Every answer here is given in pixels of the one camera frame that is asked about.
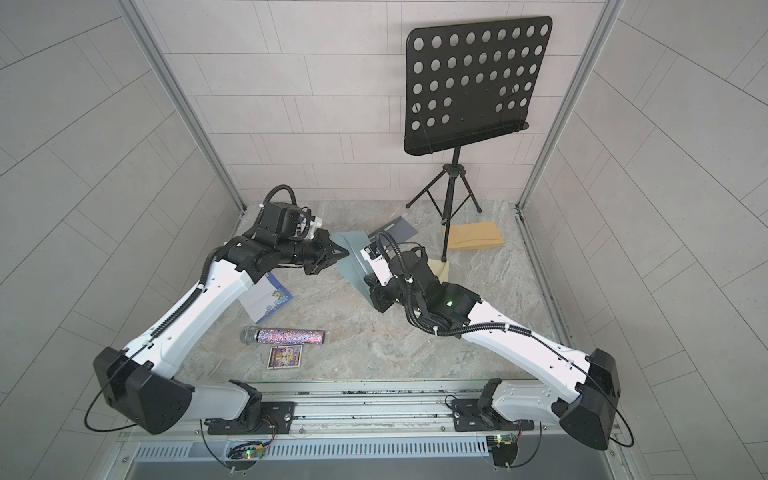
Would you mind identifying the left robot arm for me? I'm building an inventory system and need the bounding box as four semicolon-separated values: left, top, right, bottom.
93;184;349;434

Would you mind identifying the white ventilation grille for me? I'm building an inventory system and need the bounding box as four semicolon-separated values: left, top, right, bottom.
134;436;489;463

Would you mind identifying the small colourful picture card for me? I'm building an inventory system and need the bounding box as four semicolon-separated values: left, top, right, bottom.
267;345;303;370

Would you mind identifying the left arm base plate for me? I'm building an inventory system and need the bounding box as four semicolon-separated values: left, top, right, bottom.
203;400;296;435

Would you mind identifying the tan kraft envelope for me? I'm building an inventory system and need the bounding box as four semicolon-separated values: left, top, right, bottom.
447;221;505;250

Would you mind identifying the green circuit board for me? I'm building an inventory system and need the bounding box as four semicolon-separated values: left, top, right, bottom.
226;441;269;470
485;435;519;469

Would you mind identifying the white letter with blue print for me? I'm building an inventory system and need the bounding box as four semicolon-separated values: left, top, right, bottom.
238;273;293;324

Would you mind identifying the teal blue envelope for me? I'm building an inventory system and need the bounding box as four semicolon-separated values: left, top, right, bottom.
330;231;373;305

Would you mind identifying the black perforated music stand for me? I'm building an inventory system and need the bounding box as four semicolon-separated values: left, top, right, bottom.
403;16;553;231

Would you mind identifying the aluminium rail frame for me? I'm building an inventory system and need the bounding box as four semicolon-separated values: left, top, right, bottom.
119;379;619;445

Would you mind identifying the cream yellow envelope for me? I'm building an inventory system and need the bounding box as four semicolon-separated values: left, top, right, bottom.
427;259;450;283

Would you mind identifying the glittery purple microphone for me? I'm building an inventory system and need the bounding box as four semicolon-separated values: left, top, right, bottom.
240;326;326;345

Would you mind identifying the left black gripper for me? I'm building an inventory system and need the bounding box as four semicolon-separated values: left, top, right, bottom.
276;228;352;274

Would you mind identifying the left green circuit board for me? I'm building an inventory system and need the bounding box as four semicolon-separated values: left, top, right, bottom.
226;441;269;470

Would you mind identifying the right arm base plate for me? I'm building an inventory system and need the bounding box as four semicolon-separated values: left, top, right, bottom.
446;396;536;432

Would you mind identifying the dark grey envelope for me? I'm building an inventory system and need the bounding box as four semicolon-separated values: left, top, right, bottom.
368;216;418;243

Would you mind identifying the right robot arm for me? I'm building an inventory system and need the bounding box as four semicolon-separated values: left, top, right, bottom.
359;232;623;451

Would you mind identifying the right green circuit board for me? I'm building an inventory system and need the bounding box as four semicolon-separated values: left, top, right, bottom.
485;435;519;469

